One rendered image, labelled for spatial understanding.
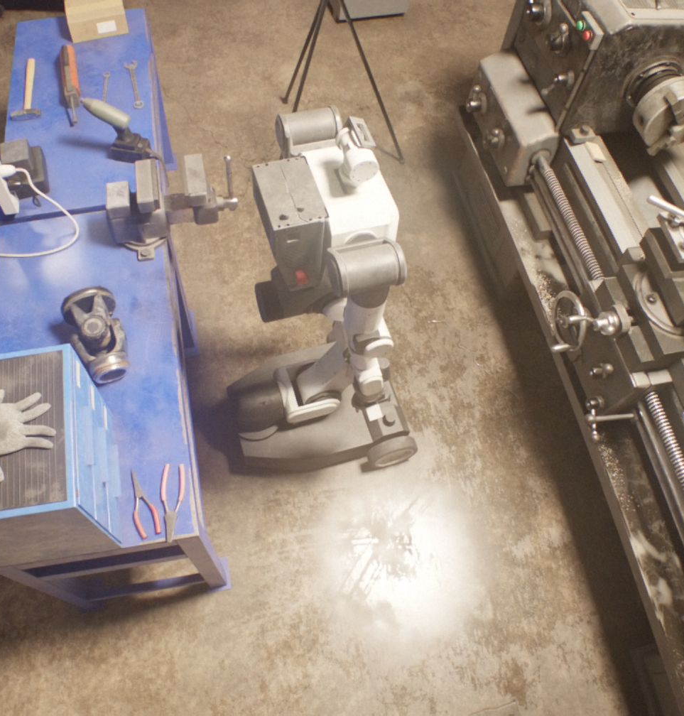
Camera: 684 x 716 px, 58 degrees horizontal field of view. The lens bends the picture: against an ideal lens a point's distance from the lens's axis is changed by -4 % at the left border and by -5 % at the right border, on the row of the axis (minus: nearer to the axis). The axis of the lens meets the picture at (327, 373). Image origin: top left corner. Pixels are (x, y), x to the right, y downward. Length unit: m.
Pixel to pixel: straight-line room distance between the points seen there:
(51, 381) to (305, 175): 0.71
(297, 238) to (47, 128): 1.30
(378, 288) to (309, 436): 1.15
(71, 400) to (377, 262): 0.69
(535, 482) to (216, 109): 2.54
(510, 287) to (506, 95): 0.85
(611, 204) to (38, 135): 2.02
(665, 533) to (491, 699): 0.85
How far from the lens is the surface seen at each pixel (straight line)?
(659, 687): 2.71
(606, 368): 2.10
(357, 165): 1.38
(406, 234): 3.20
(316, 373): 2.32
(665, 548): 2.44
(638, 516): 2.42
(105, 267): 2.03
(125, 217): 1.95
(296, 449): 2.42
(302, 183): 1.48
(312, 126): 1.62
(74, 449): 1.35
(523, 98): 2.75
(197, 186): 1.87
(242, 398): 2.30
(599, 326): 2.06
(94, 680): 2.54
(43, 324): 1.97
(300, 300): 1.71
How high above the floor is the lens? 2.45
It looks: 63 degrees down
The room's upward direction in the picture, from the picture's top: 8 degrees clockwise
